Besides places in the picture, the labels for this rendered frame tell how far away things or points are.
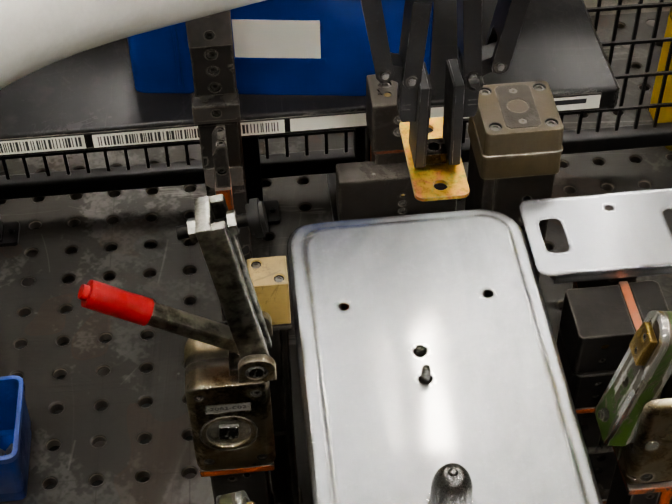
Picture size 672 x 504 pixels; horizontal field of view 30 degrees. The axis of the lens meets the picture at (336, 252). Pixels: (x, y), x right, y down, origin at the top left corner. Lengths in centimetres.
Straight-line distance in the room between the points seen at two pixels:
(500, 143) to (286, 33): 23
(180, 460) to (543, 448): 50
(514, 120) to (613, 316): 21
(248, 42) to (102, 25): 77
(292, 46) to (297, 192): 44
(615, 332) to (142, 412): 56
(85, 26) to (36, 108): 83
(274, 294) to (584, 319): 29
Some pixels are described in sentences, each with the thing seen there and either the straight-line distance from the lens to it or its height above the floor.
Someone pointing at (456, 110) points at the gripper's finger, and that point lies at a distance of 84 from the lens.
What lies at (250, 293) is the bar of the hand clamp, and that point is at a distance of 98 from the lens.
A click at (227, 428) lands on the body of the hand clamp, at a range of 105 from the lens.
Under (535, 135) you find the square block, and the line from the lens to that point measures 121.
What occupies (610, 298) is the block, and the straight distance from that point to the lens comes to 117.
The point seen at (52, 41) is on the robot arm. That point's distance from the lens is 49.
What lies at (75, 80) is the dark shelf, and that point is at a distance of 134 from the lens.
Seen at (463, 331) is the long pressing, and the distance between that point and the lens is 110.
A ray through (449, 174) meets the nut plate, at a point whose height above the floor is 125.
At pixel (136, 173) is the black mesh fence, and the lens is 162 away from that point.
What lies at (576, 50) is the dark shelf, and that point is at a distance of 136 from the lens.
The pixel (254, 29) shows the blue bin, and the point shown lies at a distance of 124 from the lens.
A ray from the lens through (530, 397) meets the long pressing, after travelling 106.
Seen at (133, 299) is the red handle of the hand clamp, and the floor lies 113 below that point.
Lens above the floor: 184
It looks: 46 degrees down
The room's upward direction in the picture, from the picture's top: 1 degrees counter-clockwise
